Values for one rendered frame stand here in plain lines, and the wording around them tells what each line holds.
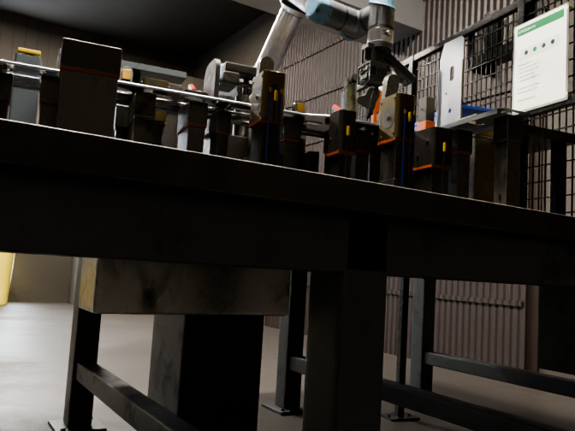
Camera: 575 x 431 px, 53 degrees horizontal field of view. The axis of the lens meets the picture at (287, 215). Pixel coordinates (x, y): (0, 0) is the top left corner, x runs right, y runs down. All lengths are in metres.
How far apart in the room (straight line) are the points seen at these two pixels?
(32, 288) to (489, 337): 5.69
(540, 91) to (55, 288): 6.78
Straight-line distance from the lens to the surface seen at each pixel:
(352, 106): 1.92
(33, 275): 7.92
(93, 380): 1.93
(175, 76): 1.86
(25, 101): 1.82
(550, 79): 2.05
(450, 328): 4.14
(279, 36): 2.21
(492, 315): 3.92
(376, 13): 1.79
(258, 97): 1.41
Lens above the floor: 0.58
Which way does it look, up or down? 5 degrees up
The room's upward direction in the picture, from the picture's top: 3 degrees clockwise
